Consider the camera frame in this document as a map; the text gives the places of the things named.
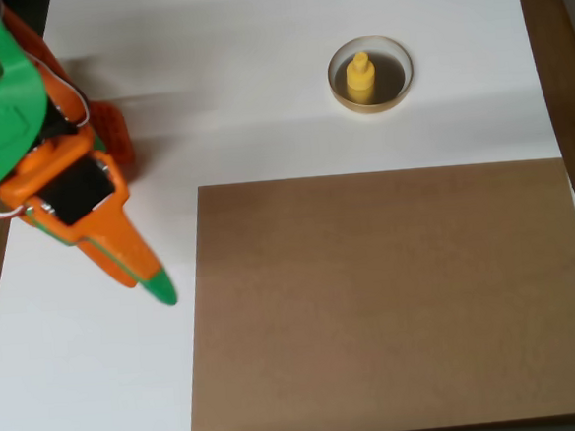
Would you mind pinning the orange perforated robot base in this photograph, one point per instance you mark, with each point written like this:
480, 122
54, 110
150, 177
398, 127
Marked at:
114, 134

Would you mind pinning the orange gripper black servo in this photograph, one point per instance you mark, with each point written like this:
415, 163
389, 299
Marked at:
76, 195

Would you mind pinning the green orange robot arm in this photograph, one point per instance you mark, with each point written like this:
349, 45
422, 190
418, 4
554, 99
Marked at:
10, 126

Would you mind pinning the white table sheet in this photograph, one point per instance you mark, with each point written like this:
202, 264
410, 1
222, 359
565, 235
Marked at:
258, 79

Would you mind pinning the yellow round plastic piece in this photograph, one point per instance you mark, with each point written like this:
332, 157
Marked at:
360, 79

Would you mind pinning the brown rectangular board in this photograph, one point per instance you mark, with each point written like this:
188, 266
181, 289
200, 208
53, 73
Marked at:
387, 297

